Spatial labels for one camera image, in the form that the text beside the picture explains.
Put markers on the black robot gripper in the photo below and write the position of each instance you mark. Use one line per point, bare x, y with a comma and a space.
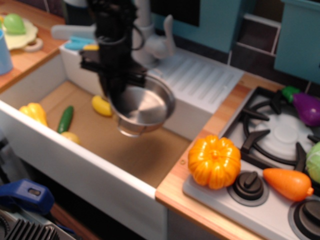
114, 66

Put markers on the stainless steel pot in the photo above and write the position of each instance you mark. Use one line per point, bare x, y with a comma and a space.
141, 107

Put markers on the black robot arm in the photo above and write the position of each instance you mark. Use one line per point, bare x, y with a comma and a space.
113, 19

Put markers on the white toy sink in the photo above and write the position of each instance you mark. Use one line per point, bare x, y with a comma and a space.
115, 173

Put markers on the yellow toy banana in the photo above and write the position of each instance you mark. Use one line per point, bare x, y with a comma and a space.
101, 106

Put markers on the yellow toy corn cob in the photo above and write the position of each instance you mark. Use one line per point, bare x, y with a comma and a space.
91, 47

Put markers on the grey toy faucet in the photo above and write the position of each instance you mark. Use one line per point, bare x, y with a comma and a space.
150, 47

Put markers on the blue toy knife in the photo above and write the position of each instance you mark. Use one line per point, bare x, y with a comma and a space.
78, 43

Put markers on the green toy cucumber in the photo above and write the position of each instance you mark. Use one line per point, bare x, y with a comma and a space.
65, 120

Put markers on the yellow toy lemon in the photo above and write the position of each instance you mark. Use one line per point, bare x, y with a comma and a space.
71, 136

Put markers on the grey toy cleaver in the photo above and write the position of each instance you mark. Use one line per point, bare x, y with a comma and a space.
65, 32

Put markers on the dark canister with white top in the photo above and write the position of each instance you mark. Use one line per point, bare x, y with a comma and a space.
76, 12

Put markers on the yellow toy squash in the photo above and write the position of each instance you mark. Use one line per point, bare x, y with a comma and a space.
36, 112

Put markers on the pale yellow cutting board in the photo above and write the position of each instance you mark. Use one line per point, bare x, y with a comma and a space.
28, 42

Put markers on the light blue cup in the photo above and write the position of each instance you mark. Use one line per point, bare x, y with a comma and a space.
6, 64

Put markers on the green toy pear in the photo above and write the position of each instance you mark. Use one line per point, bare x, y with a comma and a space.
14, 24

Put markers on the teal cabinet box centre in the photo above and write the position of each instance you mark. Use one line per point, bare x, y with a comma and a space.
213, 23

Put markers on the teal cabinet box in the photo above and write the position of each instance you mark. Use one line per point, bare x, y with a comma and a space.
298, 47
213, 23

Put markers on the orange toy pumpkin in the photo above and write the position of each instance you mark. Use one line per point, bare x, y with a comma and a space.
214, 162

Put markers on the grey toy stove top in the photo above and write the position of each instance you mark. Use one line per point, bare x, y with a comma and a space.
269, 220

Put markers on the black stove knob left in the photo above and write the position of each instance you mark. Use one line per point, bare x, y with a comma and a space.
249, 189

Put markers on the black stove knob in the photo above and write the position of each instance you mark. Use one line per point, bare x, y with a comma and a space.
249, 189
304, 219

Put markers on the black burner grate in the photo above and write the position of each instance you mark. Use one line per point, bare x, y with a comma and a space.
269, 133

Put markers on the teal cabinet box right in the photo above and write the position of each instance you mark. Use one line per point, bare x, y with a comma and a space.
298, 47

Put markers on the purple toy eggplant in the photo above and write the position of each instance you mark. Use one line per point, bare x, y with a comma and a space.
307, 106

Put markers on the orange toy carrot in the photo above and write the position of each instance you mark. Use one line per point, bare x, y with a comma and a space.
291, 184

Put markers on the green toy cabbage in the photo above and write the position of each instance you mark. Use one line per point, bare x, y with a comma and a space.
313, 162

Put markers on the black stove knob right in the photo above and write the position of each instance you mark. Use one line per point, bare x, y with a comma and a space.
304, 219

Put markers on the blue clamp handle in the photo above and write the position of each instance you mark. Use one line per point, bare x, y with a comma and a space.
27, 195

